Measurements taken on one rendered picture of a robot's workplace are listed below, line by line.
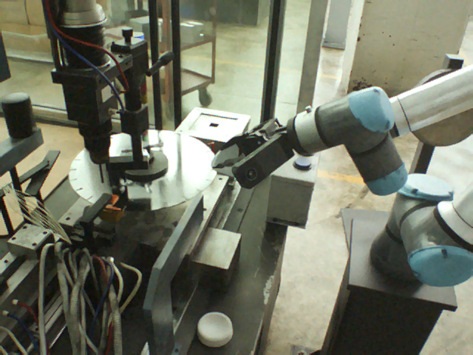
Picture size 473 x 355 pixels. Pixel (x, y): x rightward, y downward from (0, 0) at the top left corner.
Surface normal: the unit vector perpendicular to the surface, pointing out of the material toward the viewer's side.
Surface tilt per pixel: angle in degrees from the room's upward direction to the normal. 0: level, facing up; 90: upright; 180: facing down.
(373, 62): 90
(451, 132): 86
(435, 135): 86
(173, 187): 0
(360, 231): 0
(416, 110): 69
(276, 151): 62
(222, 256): 0
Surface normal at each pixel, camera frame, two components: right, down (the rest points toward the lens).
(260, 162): 0.41, 0.07
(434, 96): -0.42, -0.13
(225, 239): 0.04, -0.83
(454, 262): -0.17, 0.64
